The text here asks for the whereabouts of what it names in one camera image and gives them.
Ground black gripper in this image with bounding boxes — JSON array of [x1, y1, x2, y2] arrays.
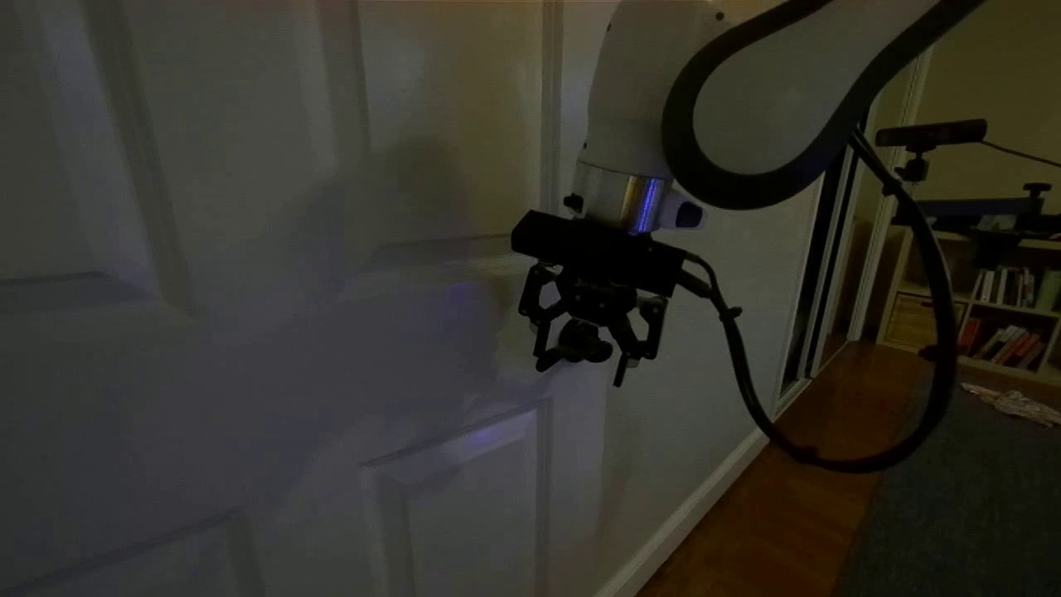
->
[[515, 263, 673, 391]]

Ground white panelled door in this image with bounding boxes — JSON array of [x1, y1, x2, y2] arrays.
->
[[0, 0, 614, 597]]

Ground white baseboard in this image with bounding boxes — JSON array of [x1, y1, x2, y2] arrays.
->
[[599, 425, 776, 597]]

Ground wicker storage basket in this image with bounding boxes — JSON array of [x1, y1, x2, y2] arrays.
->
[[887, 289, 942, 356]]

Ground white doorway trim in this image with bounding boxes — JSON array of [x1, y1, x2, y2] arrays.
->
[[847, 54, 940, 346]]

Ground white bookshelf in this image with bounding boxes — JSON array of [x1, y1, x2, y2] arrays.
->
[[877, 227, 1061, 386]]

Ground row of books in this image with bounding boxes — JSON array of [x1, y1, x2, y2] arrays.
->
[[954, 263, 1055, 373]]

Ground loose papers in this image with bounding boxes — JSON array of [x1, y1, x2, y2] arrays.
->
[[957, 379, 1061, 432]]

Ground grey rug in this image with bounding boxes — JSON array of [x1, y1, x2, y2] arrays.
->
[[835, 379, 1061, 597]]

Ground dark sliding door frame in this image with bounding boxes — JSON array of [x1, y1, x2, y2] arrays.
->
[[776, 145, 877, 391]]

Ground black bar camera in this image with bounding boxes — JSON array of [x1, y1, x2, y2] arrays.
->
[[871, 117, 993, 154]]

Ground black camera stand rig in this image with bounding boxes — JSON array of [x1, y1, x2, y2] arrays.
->
[[888, 149, 1061, 242]]

